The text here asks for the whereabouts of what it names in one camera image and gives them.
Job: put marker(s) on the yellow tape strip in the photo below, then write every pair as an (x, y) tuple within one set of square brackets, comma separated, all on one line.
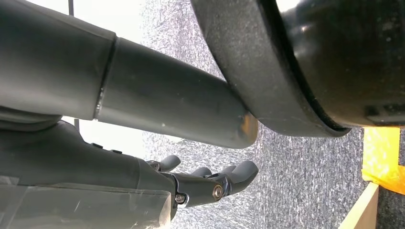
[(381, 158)]

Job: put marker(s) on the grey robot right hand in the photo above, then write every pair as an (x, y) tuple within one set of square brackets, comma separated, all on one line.
[(79, 164)]

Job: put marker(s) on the black robot body shell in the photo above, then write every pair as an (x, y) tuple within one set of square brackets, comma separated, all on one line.
[(316, 63)]

